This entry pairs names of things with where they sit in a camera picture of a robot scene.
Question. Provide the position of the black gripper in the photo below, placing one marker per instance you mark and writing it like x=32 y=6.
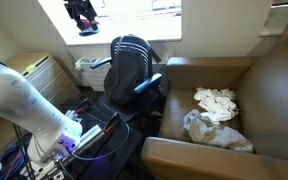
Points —
x=79 y=6

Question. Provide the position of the black cloth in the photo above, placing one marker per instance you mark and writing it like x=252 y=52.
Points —
x=124 y=76

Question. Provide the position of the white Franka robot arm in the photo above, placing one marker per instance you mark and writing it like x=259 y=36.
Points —
x=17 y=96

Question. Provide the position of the black slatted office chair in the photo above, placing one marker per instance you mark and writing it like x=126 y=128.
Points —
x=147 y=85

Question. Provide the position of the brown leather sofa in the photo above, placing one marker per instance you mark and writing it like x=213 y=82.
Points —
x=277 y=100

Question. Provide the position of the red and blue cap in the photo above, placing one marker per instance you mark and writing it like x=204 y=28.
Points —
x=89 y=31

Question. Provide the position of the beige drawer cabinet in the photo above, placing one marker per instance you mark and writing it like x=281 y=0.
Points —
x=50 y=80

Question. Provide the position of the red black table clamp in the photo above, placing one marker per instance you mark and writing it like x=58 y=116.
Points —
x=112 y=122
x=84 y=106

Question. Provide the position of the black robot table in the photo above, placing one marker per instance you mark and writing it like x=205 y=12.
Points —
x=117 y=156

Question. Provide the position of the white crumpled towel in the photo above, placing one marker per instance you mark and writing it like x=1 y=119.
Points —
x=217 y=103

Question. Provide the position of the grey crumpled cloth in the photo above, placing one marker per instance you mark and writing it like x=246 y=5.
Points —
x=210 y=133

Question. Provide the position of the white textured window blind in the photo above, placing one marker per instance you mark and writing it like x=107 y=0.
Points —
x=279 y=20

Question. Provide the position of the white wall heater unit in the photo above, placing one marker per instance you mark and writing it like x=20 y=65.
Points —
x=94 y=78

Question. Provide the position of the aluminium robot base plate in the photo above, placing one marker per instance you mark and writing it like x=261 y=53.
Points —
x=90 y=133

